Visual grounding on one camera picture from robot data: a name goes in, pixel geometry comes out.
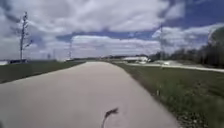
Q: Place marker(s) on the pale side road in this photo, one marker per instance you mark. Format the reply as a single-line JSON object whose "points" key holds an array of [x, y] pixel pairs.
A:
{"points": [[190, 67]]}

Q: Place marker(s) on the bare thin tree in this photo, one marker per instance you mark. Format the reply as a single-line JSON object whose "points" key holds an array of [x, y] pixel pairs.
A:
{"points": [[22, 40]]}

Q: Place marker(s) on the row of trees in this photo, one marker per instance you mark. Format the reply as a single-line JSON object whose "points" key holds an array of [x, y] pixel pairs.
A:
{"points": [[206, 53]]}

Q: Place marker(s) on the pale concrete path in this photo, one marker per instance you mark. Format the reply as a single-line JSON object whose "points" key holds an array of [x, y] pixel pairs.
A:
{"points": [[83, 96]]}

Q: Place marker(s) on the white low building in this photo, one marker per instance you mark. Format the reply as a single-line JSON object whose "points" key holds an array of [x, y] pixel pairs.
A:
{"points": [[136, 59]]}

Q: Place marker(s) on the grass verge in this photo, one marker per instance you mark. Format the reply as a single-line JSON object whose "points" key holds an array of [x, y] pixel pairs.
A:
{"points": [[186, 90], [30, 68]]}

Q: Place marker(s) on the tall pole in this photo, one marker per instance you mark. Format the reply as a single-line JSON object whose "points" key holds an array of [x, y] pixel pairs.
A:
{"points": [[161, 43]]}

